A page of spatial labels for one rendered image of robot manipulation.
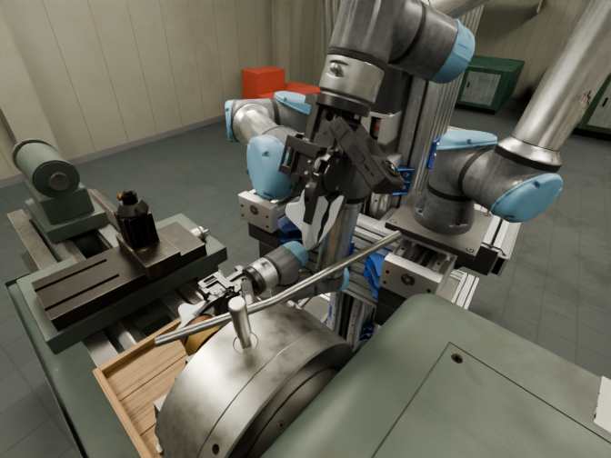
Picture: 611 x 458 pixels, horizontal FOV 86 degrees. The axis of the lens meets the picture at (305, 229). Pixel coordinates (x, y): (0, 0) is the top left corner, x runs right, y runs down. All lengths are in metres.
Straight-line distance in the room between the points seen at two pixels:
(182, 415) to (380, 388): 0.25
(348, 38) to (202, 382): 0.46
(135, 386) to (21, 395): 1.37
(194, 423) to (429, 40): 0.55
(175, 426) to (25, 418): 1.68
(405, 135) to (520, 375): 0.71
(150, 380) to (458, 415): 0.69
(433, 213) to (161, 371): 0.76
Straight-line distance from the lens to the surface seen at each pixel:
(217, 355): 0.49
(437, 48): 0.49
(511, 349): 0.54
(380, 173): 0.39
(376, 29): 0.43
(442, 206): 0.85
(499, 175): 0.73
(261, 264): 0.77
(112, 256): 1.14
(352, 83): 0.42
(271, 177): 0.56
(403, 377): 0.45
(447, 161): 0.81
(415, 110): 1.01
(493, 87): 7.02
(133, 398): 0.90
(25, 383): 2.29
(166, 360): 0.93
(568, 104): 0.73
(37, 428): 2.10
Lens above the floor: 1.63
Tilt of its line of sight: 35 degrees down
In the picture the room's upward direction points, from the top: 3 degrees clockwise
